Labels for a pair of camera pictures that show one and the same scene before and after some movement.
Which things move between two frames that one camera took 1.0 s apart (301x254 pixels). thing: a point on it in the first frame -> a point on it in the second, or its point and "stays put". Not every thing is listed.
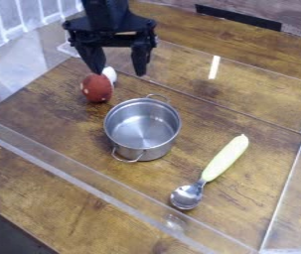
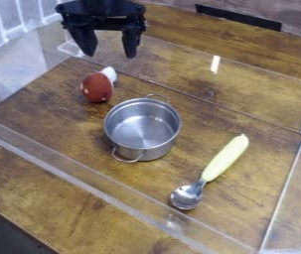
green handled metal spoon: [186, 195] stays put
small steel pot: [142, 127] stays put
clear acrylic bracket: [66, 48] stays put
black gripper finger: [94, 57] -> [84, 39]
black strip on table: [236, 17] stays put
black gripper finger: [141, 56] -> [130, 39]
